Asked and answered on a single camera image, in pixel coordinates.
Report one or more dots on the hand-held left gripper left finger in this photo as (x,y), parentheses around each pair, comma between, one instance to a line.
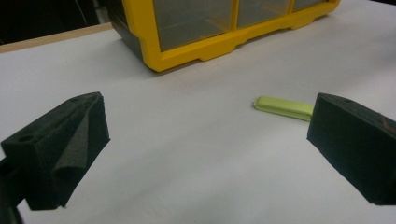
(46,149)

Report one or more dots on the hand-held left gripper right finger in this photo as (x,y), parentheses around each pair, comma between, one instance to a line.
(351,140)

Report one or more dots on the light green clip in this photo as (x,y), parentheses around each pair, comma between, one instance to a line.
(285,107)

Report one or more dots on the yellow drawer organizer cabinet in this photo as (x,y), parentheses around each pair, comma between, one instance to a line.
(224,28)

